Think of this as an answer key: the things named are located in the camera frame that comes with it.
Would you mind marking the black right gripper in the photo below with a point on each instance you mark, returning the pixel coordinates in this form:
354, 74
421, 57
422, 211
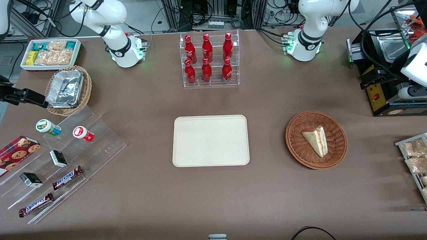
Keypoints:
13, 94

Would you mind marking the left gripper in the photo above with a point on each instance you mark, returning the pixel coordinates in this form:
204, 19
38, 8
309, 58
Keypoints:
389, 79

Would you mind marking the triangular sandwich wedge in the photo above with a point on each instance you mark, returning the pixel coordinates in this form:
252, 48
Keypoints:
315, 140

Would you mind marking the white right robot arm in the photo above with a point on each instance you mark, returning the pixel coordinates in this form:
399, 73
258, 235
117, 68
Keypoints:
120, 50

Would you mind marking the light wicker basket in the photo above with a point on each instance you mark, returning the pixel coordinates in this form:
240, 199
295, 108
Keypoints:
87, 88

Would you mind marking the brown wicker basket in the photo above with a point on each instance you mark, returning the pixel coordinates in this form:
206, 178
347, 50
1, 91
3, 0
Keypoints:
302, 153

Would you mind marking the cream plastic tray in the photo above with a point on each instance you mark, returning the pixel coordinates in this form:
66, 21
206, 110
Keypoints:
206, 141

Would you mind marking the green lid snack cup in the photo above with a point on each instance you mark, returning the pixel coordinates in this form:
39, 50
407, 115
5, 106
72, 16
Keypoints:
46, 127

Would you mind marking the grey box with green light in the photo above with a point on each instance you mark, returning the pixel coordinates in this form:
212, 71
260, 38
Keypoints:
353, 53

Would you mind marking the aluminium foil container stack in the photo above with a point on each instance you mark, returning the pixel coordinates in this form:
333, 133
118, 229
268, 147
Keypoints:
65, 88

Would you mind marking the black food warmer machine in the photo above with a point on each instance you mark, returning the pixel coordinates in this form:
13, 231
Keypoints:
388, 106

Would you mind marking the steel food pan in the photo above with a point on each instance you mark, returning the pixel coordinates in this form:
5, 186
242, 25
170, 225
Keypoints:
392, 48

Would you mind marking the yellow snack packet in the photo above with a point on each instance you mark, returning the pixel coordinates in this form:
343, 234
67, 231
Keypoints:
31, 58

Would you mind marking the clear rice cracker bag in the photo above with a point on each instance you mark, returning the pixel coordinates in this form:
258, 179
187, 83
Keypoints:
55, 57
56, 45

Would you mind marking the teal snack packet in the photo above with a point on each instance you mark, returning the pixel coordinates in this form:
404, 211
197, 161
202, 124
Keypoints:
71, 45
40, 46

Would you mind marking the red cookie box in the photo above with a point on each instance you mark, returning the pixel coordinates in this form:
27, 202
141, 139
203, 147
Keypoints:
16, 153

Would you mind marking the red lid snack cup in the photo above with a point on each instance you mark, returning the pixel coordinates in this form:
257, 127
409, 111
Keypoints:
81, 133

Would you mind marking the white plastic snack bin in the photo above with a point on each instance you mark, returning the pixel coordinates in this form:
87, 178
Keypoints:
77, 55

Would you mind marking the small dark green box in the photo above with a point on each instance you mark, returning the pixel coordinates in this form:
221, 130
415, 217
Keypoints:
31, 180
58, 158

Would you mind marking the red sausage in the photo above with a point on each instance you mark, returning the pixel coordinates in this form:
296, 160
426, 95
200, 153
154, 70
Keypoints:
418, 19
421, 36

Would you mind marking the clear acrylic step display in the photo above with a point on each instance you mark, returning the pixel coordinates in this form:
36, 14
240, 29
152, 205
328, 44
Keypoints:
100, 143

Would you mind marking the clear snack bag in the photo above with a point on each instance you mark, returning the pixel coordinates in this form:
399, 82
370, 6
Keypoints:
413, 148
424, 180
417, 165
425, 193

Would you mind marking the Snickers chocolate bar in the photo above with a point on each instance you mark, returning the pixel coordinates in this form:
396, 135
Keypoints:
66, 177
36, 204

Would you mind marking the red soda bottle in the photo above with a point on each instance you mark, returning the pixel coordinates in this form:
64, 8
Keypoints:
206, 72
227, 72
189, 46
207, 46
190, 74
228, 45

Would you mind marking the clear acrylic bottle rack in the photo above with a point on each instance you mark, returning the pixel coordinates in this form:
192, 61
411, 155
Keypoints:
217, 85

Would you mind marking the white power strip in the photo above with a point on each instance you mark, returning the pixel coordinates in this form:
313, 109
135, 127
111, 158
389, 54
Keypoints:
216, 25

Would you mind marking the small grey device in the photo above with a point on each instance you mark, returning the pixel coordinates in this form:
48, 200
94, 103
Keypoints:
217, 237

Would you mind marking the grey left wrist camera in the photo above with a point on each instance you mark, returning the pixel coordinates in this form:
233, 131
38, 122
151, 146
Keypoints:
408, 92

